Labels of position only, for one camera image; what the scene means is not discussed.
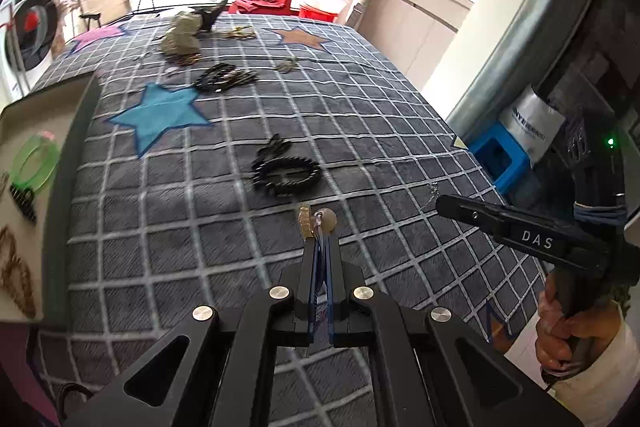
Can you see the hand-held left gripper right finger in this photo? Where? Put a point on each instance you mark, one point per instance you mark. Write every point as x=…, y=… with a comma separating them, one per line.
x=334, y=272

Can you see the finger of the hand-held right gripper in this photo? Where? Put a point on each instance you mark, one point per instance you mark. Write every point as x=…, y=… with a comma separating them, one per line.
x=500, y=227

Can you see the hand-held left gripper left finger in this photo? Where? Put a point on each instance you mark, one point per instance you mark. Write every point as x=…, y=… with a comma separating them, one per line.
x=305, y=272

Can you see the green translucent bangle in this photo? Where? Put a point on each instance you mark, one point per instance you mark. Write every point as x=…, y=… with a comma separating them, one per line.
x=52, y=159

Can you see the white box with green rim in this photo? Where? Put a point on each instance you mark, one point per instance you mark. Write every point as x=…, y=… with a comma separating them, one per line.
x=20, y=237

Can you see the black comb hair clip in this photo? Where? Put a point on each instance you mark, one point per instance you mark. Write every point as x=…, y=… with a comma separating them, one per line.
x=25, y=204

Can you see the person's right forearm white sleeve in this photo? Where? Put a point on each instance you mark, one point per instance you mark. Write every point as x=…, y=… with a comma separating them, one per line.
x=600, y=382

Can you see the person's right hand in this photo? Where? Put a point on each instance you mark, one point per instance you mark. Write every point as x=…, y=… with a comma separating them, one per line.
x=550, y=332

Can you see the blue plastic stool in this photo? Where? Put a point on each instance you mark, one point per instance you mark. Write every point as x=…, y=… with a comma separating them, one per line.
x=497, y=157

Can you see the white plastic bag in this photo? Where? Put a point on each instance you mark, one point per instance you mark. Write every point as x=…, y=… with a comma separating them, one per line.
x=530, y=127

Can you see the grey curtain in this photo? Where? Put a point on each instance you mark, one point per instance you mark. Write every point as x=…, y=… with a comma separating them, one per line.
x=540, y=7

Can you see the dark brown hair clips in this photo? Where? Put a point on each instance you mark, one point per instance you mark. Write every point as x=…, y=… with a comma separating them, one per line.
x=245, y=78

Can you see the gold hair clip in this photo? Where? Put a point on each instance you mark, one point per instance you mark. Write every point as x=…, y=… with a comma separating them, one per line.
x=286, y=66

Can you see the black dotted snap clips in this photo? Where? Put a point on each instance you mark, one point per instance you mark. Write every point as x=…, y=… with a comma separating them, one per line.
x=215, y=77

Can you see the beige cabinet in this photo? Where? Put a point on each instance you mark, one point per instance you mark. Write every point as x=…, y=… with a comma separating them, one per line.
x=415, y=17

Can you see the red bucket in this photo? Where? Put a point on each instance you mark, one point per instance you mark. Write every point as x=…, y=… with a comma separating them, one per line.
x=320, y=12

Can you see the cream polka dot hair bow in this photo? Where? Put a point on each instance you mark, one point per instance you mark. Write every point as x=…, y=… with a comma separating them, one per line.
x=182, y=32

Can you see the red cloth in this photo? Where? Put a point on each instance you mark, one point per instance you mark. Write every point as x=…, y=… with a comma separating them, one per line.
x=250, y=5

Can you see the dark hair claw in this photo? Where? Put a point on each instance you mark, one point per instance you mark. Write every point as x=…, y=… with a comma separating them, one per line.
x=210, y=14

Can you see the wooden chair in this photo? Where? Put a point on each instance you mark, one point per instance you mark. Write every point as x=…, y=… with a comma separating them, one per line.
x=105, y=2

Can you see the white washing machine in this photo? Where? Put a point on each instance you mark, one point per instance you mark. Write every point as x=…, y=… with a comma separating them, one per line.
x=30, y=22

